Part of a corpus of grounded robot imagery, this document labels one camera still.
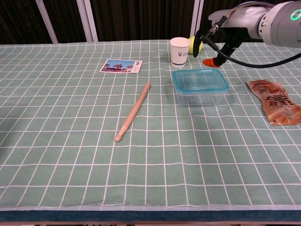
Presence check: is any double white frame post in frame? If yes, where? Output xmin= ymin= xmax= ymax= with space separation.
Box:
xmin=76 ymin=0 xmax=99 ymax=43

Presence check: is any brown snack packet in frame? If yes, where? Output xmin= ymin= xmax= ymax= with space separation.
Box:
xmin=246 ymin=80 xmax=301 ymax=127

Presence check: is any building photo postcard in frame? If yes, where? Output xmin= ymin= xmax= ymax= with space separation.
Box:
xmin=100 ymin=58 xmax=143 ymax=74

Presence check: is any wooden drumstick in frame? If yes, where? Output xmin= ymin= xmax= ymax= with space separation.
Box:
xmin=114 ymin=82 xmax=151 ymax=143

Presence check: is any yellow tennis ball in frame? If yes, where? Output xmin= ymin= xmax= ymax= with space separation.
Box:
xmin=188 ymin=36 xmax=204 ymax=55

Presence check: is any thin white frame post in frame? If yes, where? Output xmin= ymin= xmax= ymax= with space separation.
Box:
xmin=35 ymin=0 xmax=59 ymax=44

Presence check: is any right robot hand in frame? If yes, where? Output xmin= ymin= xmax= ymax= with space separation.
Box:
xmin=192 ymin=1 xmax=271 ymax=69

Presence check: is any green checked tablecloth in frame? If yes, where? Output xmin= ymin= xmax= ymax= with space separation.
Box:
xmin=0 ymin=39 xmax=301 ymax=211

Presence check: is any blue plastic container lid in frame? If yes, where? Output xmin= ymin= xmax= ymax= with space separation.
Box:
xmin=172 ymin=68 xmax=230 ymax=95

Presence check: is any clear plastic food container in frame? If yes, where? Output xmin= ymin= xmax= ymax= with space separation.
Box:
xmin=175 ymin=90 xmax=229 ymax=107

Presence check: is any black pleated curtain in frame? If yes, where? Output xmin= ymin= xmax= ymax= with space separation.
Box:
xmin=0 ymin=0 xmax=301 ymax=45

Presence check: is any white paper cup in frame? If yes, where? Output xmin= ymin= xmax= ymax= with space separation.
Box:
xmin=170 ymin=37 xmax=191 ymax=69

